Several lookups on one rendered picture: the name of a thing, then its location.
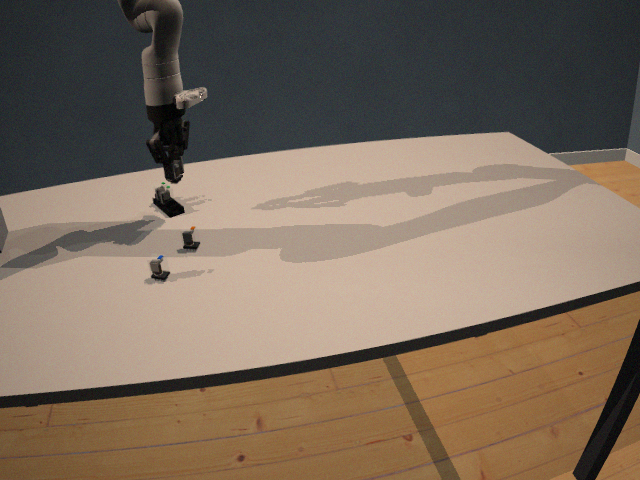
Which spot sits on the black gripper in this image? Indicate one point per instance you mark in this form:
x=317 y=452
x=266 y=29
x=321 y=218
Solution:
x=164 y=132

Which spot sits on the black rack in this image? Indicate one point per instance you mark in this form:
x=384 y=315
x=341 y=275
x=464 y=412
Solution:
x=174 y=208

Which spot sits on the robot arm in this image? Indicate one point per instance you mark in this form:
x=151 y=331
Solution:
x=162 y=80

